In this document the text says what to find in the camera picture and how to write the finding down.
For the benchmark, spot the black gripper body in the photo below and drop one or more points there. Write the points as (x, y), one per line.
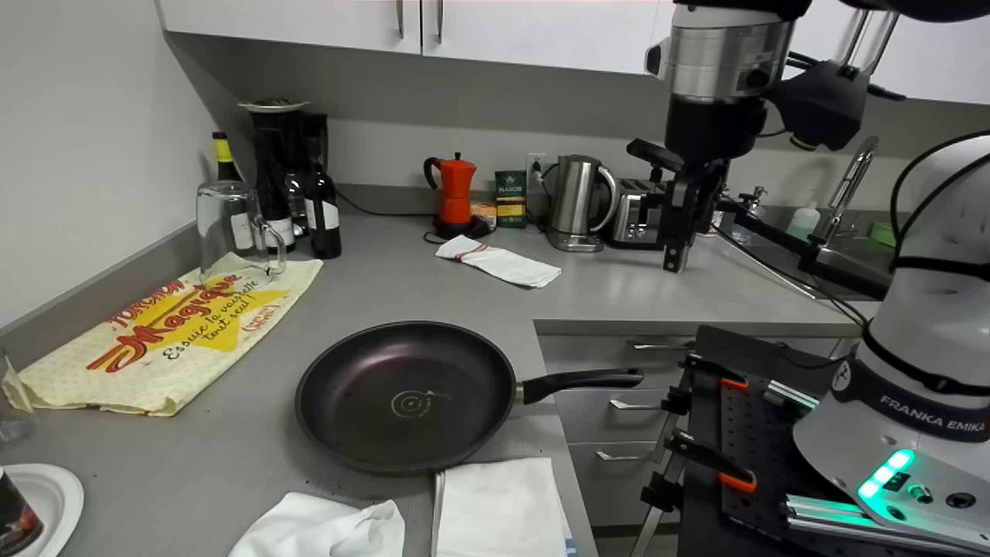
(690, 193)

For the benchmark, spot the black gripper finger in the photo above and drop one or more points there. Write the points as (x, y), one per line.
(675, 255)

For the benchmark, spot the white towel with blue patch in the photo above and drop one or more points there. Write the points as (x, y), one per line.
(315, 528)

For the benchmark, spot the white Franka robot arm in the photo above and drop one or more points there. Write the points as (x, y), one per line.
(904, 425)

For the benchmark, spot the white towel with red stripe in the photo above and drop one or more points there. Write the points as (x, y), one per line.
(495, 262)

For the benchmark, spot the folded white towel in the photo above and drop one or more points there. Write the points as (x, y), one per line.
(504, 509)

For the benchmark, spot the dark nonstick frying pan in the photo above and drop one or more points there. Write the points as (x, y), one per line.
(419, 396)

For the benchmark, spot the silver toaster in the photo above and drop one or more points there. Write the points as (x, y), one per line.
(635, 221)

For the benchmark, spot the stainless steel electric kettle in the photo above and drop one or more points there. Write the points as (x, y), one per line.
(584, 203)

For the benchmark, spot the black perforated mounting board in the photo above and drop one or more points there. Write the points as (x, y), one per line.
(759, 433)

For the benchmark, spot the kitchen sink faucet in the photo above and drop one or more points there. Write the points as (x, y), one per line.
(847, 191)

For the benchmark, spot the green tea box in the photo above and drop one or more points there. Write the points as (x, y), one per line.
(512, 200)

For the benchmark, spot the grey drawer fronts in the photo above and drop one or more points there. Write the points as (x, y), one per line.
(614, 432)

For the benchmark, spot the red moka pot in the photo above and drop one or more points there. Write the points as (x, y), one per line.
(453, 181)

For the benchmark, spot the black coffee machine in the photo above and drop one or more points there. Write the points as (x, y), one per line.
(290, 147)

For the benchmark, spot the dark wine bottle yellow cap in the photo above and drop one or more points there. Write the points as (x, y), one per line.
(236, 193)

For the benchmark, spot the white upper cabinets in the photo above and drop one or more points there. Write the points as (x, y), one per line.
(923, 58)

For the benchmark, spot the upturned clear glass jar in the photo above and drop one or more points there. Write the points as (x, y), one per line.
(215, 235)

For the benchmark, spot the orange handled clamp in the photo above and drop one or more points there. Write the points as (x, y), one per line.
(721, 466)
(719, 372)

